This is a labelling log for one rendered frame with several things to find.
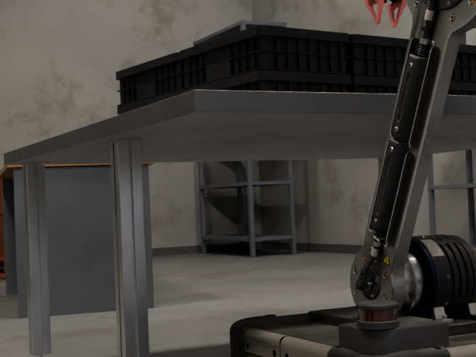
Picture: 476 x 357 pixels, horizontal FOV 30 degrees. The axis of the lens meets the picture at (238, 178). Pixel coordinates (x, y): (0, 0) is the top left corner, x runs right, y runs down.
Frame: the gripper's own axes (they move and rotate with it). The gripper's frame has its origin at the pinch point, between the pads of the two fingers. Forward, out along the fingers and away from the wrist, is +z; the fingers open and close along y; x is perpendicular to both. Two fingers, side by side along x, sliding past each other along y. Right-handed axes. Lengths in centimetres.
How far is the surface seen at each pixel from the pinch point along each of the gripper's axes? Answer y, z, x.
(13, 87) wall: -101, -104, -645
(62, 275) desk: 9, 73, -223
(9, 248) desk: -7, 57, -353
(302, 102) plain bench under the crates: 69, 38, 54
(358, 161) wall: -350, -26, -429
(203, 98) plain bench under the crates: 89, 39, 51
